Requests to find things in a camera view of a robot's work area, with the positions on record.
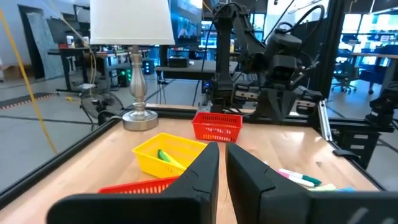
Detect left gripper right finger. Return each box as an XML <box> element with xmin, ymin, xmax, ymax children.
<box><xmin>226</xmin><ymin>142</ymin><xmax>398</xmax><ymax>224</ymax></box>

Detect yellow plastic basket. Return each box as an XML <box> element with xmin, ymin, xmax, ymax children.
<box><xmin>132</xmin><ymin>133</ymin><xmax>208</xmax><ymax>179</ymax></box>

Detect black box white labels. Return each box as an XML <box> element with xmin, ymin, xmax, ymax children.
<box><xmin>167</xmin><ymin>57</ymin><xmax>190</xmax><ymax>68</ymax></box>

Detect black floor fan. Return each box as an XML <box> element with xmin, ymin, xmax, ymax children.
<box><xmin>79</xmin><ymin>90</ymin><xmax>125</xmax><ymax>126</ymax></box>

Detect yellow hanging cable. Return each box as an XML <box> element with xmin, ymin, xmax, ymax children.
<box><xmin>0</xmin><ymin>9</ymin><xmax>59</xmax><ymax>156</ymax></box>

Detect light green highlighter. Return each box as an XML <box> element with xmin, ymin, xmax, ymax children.
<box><xmin>307</xmin><ymin>183</ymin><xmax>338</xmax><ymax>192</ymax></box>

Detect silver aluminium bracket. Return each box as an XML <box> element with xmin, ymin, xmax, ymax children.
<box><xmin>317</xmin><ymin>99</ymin><xmax>333</xmax><ymax>142</ymax></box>

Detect table lamp white shade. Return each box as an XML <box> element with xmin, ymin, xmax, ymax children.
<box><xmin>89</xmin><ymin>0</ymin><xmax>176</xmax><ymax>131</ymax></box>

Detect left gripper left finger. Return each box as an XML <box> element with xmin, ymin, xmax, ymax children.
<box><xmin>46</xmin><ymin>142</ymin><xmax>220</xmax><ymax>224</ymax></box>

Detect black desk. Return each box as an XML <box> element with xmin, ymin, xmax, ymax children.
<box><xmin>48</xmin><ymin>46</ymin><xmax>108</xmax><ymax>94</ymax></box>

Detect black monitor blue screen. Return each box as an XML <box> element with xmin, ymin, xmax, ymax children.
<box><xmin>169</xmin><ymin>0</ymin><xmax>203</xmax><ymax>46</ymax></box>

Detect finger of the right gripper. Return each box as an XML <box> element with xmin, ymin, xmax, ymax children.
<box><xmin>276</xmin><ymin>86</ymin><xmax>300</xmax><ymax>123</ymax></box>
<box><xmin>254</xmin><ymin>86</ymin><xmax>277</xmax><ymax>123</ymax></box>

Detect black metal rig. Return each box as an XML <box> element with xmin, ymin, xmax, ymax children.
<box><xmin>328</xmin><ymin>80</ymin><xmax>398</xmax><ymax>170</ymax></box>

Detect red plastic basket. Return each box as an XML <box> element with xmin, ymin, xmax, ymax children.
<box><xmin>191</xmin><ymin>111</ymin><xmax>243</xmax><ymax>143</ymax></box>
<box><xmin>98</xmin><ymin>175</ymin><xmax>180</xmax><ymax>195</ymax></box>

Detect light green Expo marker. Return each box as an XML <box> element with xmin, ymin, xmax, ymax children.
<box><xmin>157</xmin><ymin>149</ymin><xmax>175</xmax><ymax>164</ymax></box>

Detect black aluminium table frame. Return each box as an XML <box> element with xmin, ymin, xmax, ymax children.
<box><xmin>0</xmin><ymin>0</ymin><xmax>398</xmax><ymax>209</ymax></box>

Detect black table clamp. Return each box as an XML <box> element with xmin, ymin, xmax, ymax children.
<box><xmin>331</xmin><ymin>149</ymin><xmax>361</xmax><ymax>162</ymax></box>

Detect grey side desk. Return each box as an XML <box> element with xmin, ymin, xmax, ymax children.
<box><xmin>154</xmin><ymin>60</ymin><xmax>239</xmax><ymax>81</ymax></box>

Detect white marker teal cap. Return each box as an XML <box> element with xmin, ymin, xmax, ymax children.
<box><xmin>278</xmin><ymin>168</ymin><xmax>323</xmax><ymax>187</ymax></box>

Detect computer tower green lights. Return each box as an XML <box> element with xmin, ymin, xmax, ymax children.
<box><xmin>117</xmin><ymin>68</ymin><xmax>133</xmax><ymax>88</ymax></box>

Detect yellow highlighter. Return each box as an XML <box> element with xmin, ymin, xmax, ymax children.
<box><xmin>164</xmin><ymin>152</ymin><xmax>188</xmax><ymax>170</ymax></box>

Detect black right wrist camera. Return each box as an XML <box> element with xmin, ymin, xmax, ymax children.
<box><xmin>264</xmin><ymin>30</ymin><xmax>303</xmax><ymax>85</ymax></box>

